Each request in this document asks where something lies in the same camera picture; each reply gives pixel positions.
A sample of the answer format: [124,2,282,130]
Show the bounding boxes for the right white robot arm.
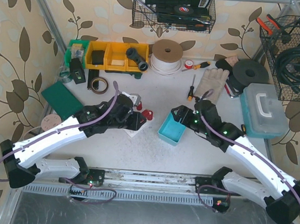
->
[171,99,300,224]

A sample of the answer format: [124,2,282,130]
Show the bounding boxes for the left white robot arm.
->
[0,94,147,189]

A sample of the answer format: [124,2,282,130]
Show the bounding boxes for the teal plastic parts tray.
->
[158,113,186,146]

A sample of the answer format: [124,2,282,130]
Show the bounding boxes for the brown tape roll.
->
[90,77,109,95]

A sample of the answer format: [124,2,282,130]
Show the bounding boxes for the beige work glove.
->
[194,68,230,104]

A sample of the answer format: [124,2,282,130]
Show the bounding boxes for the red tape roll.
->
[184,59,194,69]

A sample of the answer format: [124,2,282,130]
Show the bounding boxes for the black aluminium extrusion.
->
[87,69,99,90]

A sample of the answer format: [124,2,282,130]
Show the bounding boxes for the yellow plastic bin row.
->
[84,41,149,73]

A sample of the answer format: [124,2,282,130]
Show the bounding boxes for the green flat case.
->
[41,81,83,121]

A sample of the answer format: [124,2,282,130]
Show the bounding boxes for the black pipe fitting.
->
[126,48,148,71]

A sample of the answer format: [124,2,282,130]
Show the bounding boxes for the black disc spool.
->
[228,59,269,92]

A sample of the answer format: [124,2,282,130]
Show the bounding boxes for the teal clear toolbox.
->
[239,83,289,139]

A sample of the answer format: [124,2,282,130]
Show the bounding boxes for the black green device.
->
[69,58,86,84]

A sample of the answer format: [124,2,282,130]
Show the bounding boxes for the round pink power strip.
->
[41,114,62,131]

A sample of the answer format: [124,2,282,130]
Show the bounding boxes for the glass jar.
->
[58,66,72,84]

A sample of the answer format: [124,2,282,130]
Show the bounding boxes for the green plastic bin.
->
[64,39,90,68]

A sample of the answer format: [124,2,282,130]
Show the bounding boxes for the white four-peg base plate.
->
[124,119,154,138]

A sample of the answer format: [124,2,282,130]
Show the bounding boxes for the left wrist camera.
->
[121,91,141,107]

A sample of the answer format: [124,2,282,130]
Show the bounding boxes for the white cable spool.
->
[150,39,183,76]

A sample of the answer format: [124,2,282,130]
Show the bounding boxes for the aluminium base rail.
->
[29,161,293,214]

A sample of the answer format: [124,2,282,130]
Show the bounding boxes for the top wire basket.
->
[131,0,216,33]

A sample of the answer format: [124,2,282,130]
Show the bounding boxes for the wire basket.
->
[260,16,300,101]
[131,0,216,33]

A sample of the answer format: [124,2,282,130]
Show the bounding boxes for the orange handled pliers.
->
[256,14,281,36]

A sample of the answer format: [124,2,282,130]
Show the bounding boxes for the black coiled hose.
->
[274,13,300,88]

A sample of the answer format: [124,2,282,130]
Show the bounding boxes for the right wire basket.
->
[260,16,300,101]

